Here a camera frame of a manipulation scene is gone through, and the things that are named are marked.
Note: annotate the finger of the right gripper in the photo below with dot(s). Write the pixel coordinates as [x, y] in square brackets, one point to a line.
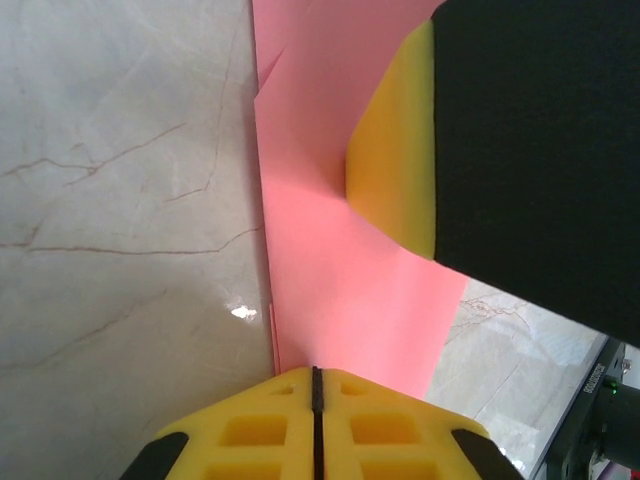
[525, 150]

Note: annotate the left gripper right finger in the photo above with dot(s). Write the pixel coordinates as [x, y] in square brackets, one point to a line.
[390, 435]

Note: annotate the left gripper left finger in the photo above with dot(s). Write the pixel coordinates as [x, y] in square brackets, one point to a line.
[250, 435]

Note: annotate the pink paper sheet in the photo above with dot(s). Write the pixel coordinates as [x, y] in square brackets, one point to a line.
[320, 250]

